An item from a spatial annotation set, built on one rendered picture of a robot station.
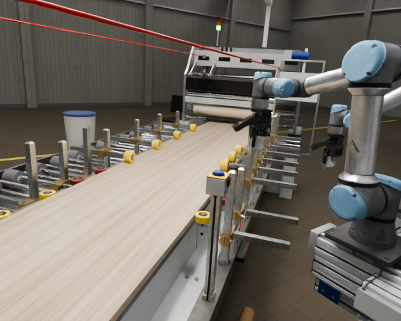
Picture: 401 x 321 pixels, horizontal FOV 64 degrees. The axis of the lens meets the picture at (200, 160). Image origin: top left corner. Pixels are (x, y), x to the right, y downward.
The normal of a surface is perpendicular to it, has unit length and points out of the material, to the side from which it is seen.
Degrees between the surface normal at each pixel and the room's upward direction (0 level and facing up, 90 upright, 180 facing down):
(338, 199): 98
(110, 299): 0
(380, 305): 90
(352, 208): 97
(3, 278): 0
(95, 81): 90
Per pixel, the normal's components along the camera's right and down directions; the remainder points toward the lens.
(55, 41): 0.59, 0.25
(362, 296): -0.80, 0.12
